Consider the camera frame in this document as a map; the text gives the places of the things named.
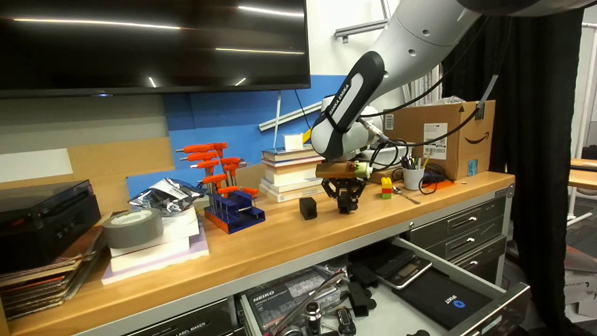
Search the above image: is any black curtain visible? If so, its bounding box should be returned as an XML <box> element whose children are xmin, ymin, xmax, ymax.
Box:
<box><xmin>442</xmin><ymin>0</ymin><xmax>586</xmax><ymax>336</ymax></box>

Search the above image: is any stack of books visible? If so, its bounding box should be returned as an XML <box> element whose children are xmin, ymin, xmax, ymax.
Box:
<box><xmin>258</xmin><ymin>144</ymin><xmax>327</xmax><ymax>204</ymax></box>

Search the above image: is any brown Amazon cardboard box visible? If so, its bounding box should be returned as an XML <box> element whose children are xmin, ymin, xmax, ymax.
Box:
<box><xmin>385</xmin><ymin>99</ymin><xmax>498</xmax><ymax>183</ymax></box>

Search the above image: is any black pouch with blue logo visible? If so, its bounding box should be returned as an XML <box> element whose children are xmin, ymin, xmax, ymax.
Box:
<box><xmin>398</xmin><ymin>265</ymin><xmax>495</xmax><ymax>332</ymax></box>

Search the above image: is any white paper stack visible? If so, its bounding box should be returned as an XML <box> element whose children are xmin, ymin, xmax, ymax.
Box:
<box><xmin>161</xmin><ymin>207</ymin><xmax>202</xmax><ymax>247</ymax></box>

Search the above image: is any black digital kitchen scale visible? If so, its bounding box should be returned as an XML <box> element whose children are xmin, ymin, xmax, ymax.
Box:
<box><xmin>373</xmin><ymin>247</ymin><xmax>435</xmax><ymax>293</ymax></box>

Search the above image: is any white pen cup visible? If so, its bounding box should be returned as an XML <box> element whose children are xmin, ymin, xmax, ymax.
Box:
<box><xmin>401</xmin><ymin>166</ymin><xmax>427</xmax><ymax>192</ymax></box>

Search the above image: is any black hard case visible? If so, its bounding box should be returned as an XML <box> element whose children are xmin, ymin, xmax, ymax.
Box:
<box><xmin>0</xmin><ymin>179</ymin><xmax>103</xmax><ymax>276</ymax></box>

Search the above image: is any black bracket part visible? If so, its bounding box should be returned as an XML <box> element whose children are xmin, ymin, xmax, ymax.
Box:
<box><xmin>336</xmin><ymin>192</ymin><xmax>362</xmax><ymax>217</ymax></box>

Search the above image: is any black forked plastic part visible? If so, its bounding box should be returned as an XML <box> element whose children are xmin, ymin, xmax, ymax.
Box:
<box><xmin>345</xmin><ymin>280</ymin><xmax>379</xmax><ymax>319</ymax></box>

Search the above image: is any grey metal bar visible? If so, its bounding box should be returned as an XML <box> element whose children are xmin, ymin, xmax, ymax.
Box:
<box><xmin>332</xmin><ymin>17</ymin><xmax>390</xmax><ymax>45</ymax></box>

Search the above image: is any gold wrist camera bar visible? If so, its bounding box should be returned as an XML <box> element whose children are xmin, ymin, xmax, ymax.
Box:
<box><xmin>316</xmin><ymin>159</ymin><xmax>377</xmax><ymax>183</ymax></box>

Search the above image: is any brown cardboard sheet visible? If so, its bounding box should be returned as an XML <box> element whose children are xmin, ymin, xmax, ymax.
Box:
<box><xmin>69</xmin><ymin>136</ymin><xmax>176</xmax><ymax>215</ymax></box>

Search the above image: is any black flat screen monitor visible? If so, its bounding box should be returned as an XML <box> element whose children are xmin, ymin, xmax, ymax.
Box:
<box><xmin>0</xmin><ymin>0</ymin><xmax>314</xmax><ymax>101</ymax></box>

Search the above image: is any wooden side table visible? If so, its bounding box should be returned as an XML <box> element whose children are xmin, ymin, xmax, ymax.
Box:
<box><xmin>567</xmin><ymin>157</ymin><xmax>597</xmax><ymax>228</ymax></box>

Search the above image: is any stack of dark boards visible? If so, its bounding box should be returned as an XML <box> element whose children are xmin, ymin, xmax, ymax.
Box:
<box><xmin>0</xmin><ymin>226</ymin><xmax>108</xmax><ymax>323</ymax></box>

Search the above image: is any small black cube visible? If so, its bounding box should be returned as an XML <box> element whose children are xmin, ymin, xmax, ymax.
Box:
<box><xmin>299</xmin><ymin>196</ymin><xmax>319</xmax><ymax>220</ymax></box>

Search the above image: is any crumpled silver foil bag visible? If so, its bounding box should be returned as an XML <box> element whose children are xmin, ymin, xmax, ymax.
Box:
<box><xmin>127</xmin><ymin>177</ymin><xmax>211</xmax><ymax>217</ymax></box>

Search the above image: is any white paper sheet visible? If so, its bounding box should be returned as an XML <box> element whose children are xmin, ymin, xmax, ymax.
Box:
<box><xmin>0</xmin><ymin>148</ymin><xmax>75</xmax><ymax>185</ymax></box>

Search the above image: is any small white box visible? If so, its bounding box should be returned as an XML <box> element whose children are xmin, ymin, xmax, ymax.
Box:
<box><xmin>284</xmin><ymin>133</ymin><xmax>306</xmax><ymax>153</ymax></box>

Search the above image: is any blue hex key stand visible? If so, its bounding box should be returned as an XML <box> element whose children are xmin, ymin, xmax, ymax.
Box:
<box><xmin>204</xmin><ymin>191</ymin><xmax>267</xmax><ymax>235</ymax></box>

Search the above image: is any blue foam wall board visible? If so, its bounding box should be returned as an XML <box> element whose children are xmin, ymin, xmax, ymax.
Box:
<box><xmin>125</xmin><ymin>73</ymin><xmax>349</xmax><ymax>200</ymax></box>

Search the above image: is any metal spoon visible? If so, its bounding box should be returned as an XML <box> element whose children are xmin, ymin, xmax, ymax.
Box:
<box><xmin>394</xmin><ymin>187</ymin><xmax>424</xmax><ymax>205</ymax></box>

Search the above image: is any grey duct tape roll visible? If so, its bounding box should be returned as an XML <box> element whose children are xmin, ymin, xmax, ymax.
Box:
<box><xmin>101</xmin><ymin>207</ymin><xmax>166</xmax><ymax>250</ymax></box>

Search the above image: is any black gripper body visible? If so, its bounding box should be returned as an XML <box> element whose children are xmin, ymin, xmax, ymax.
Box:
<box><xmin>323</xmin><ymin>177</ymin><xmax>370</xmax><ymax>196</ymax></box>

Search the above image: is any red T-handle hex key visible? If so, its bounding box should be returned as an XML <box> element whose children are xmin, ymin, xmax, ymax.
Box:
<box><xmin>194</xmin><ymin>161</ymin><xmax>222</xmax><ymax>179</ymax></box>
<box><xmin>176</xmin><ymin>144</ymin><xmax>217</xmax><ymax>164</ymax></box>
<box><xmin>202</xmin><ymin>174</ymin><xmax>230</xmax><ymax>194</ymax></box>
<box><xmin>209</xmin><ymin>140</ymin><xmax>230</xmax><ymax>164</ymax></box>
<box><xmin>217</xmin><ymin>185</ymin><xmax>261</xmax><ymax>202</ymax></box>
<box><xmin>185</xmin><ymin>151</ymin><xmax>220</xmax><ymax>166</ymax></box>
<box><xmin>220</xmin><ymin>155</ymin><xmax>247</xmax><ymax>183</ymax></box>

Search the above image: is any aluminium square ruler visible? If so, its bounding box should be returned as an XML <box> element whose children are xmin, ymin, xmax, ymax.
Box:
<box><xmin>258</xmin><ymin>99</ymin><xmax>327</xmax><ymax>135</ymax></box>

